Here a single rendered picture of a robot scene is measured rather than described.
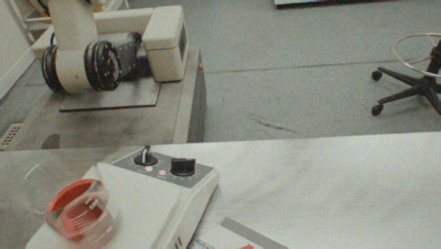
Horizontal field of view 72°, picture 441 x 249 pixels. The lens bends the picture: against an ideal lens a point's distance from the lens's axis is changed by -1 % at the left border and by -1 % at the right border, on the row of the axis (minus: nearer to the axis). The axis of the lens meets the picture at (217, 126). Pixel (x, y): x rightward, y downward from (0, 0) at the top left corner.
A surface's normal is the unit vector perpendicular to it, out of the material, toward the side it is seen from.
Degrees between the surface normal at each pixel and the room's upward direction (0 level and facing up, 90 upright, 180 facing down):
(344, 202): 0
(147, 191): 0
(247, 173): 0
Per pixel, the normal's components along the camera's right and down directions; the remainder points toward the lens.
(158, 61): -0.03, 0.69
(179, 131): -0.10, -0.72
